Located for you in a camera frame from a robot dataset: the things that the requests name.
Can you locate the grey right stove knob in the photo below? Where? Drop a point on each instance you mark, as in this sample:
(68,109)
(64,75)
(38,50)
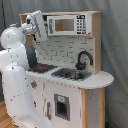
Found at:
(33,84)

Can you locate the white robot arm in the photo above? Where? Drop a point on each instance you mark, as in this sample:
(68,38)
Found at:
(15,59)

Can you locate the grey toy sink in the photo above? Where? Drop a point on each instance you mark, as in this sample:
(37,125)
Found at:
(71,74)

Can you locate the white toy microwave door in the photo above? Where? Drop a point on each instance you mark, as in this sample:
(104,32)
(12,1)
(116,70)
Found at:
(69,24)

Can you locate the black toy stovetop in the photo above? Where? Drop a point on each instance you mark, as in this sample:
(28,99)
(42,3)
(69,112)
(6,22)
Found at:
(42,68)

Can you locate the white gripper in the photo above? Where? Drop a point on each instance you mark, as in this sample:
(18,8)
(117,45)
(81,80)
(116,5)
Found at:
(35,25)

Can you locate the white dishwasher door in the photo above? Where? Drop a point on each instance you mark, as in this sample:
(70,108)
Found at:
(63,105)

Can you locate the wooden toy kitchen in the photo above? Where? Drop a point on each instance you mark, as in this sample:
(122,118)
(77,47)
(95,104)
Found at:
(62,52)

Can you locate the black toy faucet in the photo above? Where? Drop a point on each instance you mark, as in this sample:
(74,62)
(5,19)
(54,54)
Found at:
(81,64)

